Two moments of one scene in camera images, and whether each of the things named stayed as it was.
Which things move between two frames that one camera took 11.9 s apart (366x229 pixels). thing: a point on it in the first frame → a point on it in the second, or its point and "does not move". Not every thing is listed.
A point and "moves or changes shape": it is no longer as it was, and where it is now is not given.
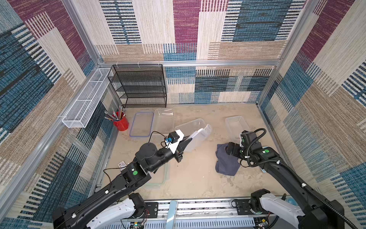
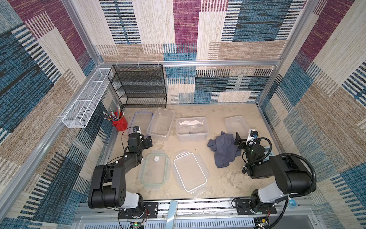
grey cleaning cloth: (226, 164) moves or changes shape
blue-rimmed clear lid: (142, 124) does not move
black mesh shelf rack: (143, 85) does not move
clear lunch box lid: (198, 138) → (190, 171)
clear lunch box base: (235, 125) does not move
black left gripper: (178, 153) → (146, 145)
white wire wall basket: (81, 111) does not move
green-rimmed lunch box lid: (159, 178) does not move
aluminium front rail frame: (244, 213) does not move
